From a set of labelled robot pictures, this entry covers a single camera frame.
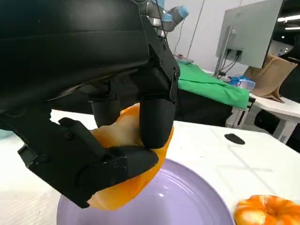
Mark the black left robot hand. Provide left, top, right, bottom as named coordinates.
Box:
left=0, top=0, right=181, bottom=209

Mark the orange white toy bread roll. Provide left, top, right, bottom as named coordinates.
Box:
left=234, top=195, right=300, bottom=225
left=90, top=104, right=175, bottom=212

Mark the green cloth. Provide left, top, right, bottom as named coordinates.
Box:
left=176, top=60, right=250, bottom=110

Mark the lilac plate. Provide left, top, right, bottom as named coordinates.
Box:
left=57, top=158, right=235, bottom=225

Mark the clear blue plastic box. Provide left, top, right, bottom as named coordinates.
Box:
left=231, top=74, right=256, bottom=91

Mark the black table grommet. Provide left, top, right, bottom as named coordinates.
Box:
left=224, top=133, right=246, bottom=145

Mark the grey computer monitor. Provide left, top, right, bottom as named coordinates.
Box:
left=214, top=0, right=284, bottom=79

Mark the brown paper bag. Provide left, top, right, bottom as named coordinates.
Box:
left=243, top=53, right=298, bottom=104

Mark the white workshop desk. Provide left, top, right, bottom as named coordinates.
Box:
left=201, top=67, right=300, bottom=144

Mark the ceiling light strip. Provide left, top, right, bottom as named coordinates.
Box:
left=277, top=15, right=300, bottom=23

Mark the thin hanging cable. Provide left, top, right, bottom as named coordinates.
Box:
left=173, top=0, right=205, bottom=57

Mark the black monitor cable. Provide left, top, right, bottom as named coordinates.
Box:
left=219, top=50, right=242, bottom=77

